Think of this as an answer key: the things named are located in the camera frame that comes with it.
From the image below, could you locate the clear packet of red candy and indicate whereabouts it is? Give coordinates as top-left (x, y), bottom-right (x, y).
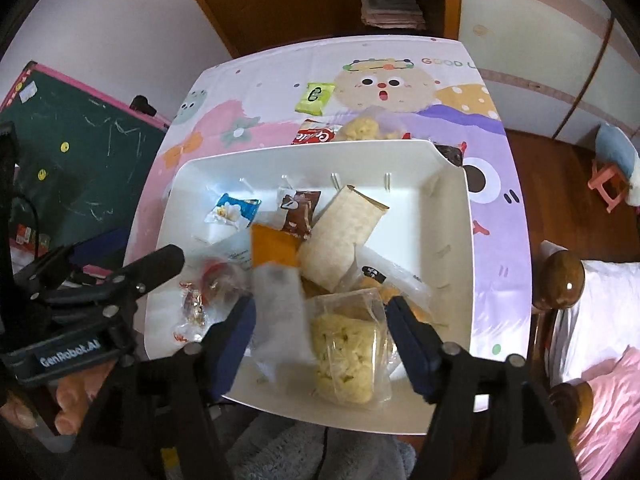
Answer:
top-left (197, 257), bottom-right (251, 311)

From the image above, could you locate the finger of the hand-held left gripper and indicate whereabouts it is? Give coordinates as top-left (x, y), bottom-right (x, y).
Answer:
top-left (0, 125), bottom-right (86, 291)
top-left (30, 244), bottom-right (186, 318)

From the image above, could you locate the grey fleece clothing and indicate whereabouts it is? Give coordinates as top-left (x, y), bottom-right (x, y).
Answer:
top-left (220, 405), bottom-right (418, 480)

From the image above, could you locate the brown wooden door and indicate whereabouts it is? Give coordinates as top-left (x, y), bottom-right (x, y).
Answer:
top-left (170, 0), bottom-right (361, 58)

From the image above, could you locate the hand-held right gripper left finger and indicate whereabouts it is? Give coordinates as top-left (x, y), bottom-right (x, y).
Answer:
top-left (75, 292), bottom-right (258, 480)

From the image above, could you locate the wooden bed frame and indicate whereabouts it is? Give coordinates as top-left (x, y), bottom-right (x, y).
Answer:
top-left (530, 249), bottom-right (596, 441)

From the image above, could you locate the white bed sheet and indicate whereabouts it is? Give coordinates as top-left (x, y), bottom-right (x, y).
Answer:
top-left (540, 240), bottom-right (640, 386)

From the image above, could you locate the person's left hand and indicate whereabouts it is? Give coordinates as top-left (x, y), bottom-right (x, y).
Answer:
top-left (0, 360), bottom-right (118, 436)

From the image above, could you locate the beige long snack packet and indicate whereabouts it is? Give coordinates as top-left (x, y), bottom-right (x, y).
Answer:
top-left (297, 185), bottom-right (391, 293)

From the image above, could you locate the dark brown snack packet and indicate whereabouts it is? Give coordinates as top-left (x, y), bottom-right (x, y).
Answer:
top-left (434, 141), bottom-right (468, 168)

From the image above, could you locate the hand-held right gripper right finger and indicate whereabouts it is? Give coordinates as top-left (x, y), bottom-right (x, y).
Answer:
top-left (385, 296), bottom-right (583, 480)

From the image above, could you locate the wooden shelf unit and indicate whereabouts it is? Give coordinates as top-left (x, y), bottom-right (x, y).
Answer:
top-left (340, 0), bottom-right (463, 41)

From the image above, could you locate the brown chocolate snack packet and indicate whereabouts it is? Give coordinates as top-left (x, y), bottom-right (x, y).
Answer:
top-left (277, 187), bottom-right (322, 238)

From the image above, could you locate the green snack packet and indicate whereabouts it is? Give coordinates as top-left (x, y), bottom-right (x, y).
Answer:
top-left (294, 81), bottom-right (335, 115)

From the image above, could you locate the white rectangular storage box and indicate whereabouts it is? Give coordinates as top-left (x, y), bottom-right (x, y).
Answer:
top-left (144, 139), bottom-right (475, 435)

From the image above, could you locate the red white snack packet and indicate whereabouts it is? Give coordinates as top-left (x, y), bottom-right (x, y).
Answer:
top-left (291, 119), bottom-right (336, 147)

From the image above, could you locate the stack of folded cloths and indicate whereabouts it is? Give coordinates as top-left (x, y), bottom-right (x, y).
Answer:
top-left (360, 0), bottom-right (427, 31)

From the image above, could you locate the green chalkboard with pink frame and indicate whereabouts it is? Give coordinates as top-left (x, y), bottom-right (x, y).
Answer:
top-left (0, 60), bottom-right (173, 261)

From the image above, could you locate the pink blanket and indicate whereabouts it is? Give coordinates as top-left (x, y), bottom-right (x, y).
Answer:
top-left (570, 345), bottom-right (640, 480)

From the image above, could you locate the orange snack packet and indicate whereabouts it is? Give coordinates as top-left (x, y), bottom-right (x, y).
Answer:
top-left (249, 224), bottom-right (303, 273)

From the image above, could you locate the clear packet with black label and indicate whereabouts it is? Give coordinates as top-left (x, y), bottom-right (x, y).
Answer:
top-left (352, 242), bottom-right (433, 311)

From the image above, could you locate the red gold wrapped candy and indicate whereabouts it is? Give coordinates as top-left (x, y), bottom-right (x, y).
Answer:
top-left (172, 280), bottom-right (211, 343)

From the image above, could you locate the pink stool blue cushion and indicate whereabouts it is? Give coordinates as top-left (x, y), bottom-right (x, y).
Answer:
top-left (595, 122), bottom-right (640, 206)

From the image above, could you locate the clear puffed rice snack packet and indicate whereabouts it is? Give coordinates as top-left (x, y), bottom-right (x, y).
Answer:
top-left (305, 287), bottom-right (393, 406)
top-left (332, 105), bottom-right (406, 143)

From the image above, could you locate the white translucent snack packet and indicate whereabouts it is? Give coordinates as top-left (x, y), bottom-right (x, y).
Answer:
top-left (250, 264), bottom-right (316, 386)

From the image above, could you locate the blue white snack packet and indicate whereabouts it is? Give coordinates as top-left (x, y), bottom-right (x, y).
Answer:
top-left (204, 192), bottom-right (262, 228)

